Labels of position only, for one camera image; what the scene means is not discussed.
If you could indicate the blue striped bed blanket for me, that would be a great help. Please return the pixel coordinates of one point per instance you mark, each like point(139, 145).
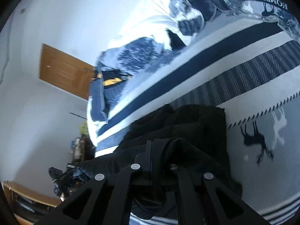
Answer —
point(249, 68)

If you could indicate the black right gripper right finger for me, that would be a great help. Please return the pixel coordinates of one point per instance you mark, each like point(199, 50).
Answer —
point(203, 190)

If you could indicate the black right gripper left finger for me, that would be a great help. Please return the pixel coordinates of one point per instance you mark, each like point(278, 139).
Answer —
point(105, 199)

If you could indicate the large black garment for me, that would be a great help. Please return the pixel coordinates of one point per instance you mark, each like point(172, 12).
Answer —
point(192, 136)

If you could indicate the wooden shelf unit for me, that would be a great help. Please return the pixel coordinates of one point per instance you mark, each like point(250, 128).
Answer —
point(27, 205)

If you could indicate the navy HOMES pillow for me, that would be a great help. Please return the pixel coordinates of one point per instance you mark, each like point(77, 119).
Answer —
point(273, 11)

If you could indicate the blue tree-print duvet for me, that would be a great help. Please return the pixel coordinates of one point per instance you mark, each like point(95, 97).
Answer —
point(154, 34)

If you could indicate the wooden door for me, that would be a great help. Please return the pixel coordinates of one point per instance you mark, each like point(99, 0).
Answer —
point(65, 71)

